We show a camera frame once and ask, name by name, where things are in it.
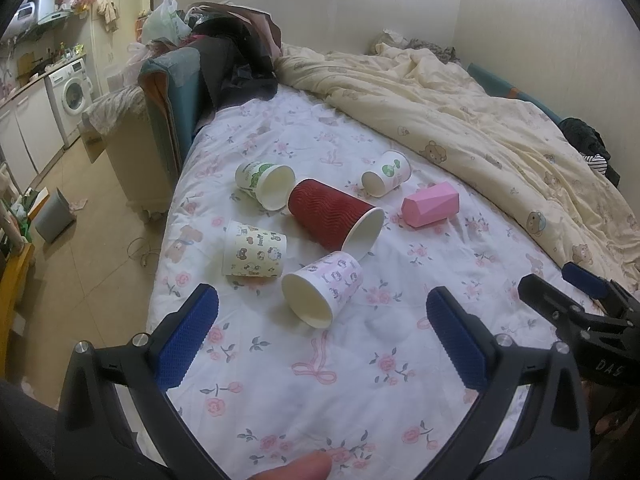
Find green print white paper cup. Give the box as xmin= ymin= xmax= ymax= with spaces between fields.
xmin=235 ymin=162 xmax=296 ymax=211

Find red corrugated paper cup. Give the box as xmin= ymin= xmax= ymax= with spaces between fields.
xmin=288 ymin=179 xmax=385 ymax=260

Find white cup green circles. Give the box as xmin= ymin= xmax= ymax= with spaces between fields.
xmin=361 ymin=151 xmax=411 ymax=198

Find person's thumb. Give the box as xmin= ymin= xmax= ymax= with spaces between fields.
xmin=250 ymin=451 xmax=332 ymax=480

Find yellow cartoon paper cup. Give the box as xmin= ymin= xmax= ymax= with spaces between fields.
xmin=222 ymin=221 xmax=288 ymax=278

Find cream bear print duvet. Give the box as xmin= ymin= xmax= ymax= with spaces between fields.
xmin=276 ymin=44 xmax=639 ymax=292

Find white range hood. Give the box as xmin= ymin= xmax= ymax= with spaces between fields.
xmin=8 ymin=0 xmax=68 ymax=36

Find grey trash bin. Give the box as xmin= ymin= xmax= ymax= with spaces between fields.
xmin=32 ymin=188 xmax=76 ymax=244

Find white cable on floor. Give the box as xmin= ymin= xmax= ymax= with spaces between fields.
xmin=124 ymin=235 xmax=163 ymax=276

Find dark clothes pile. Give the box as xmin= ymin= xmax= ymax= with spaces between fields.
xmin=186 ymin=2 xmax=282 ymax=114

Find teal bed footboard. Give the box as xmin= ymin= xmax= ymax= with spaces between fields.
xmin=138 ymin=47 xmax=206 ymax=185

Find white kitchen cabinets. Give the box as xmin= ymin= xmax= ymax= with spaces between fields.
xmin=1 ymin=79 xmax=64 ymax=192

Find pink faceted cup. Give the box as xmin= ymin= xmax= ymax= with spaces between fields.
xmin=401 ymin=182 xmax=460 ymax=229

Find white washing machine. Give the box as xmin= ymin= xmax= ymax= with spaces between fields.
xmin=44 ymin=56 xmax=93 ymax=148

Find white plastic bag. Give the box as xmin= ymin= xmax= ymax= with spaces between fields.
xmin=138 ymin=0 xmax=192 ymax=44

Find yellow wooden rack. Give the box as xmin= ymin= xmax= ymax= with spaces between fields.
xmin=0 ymin=243 xmax=34 ymax=376

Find pink pattern paper cup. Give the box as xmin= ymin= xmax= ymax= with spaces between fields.
xmin=281 ymin=252 xmax=363 ymax=330

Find dark clothing by wall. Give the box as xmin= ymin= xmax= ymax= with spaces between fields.
xmin=559 ymin=117 xmax=620 ymax=188

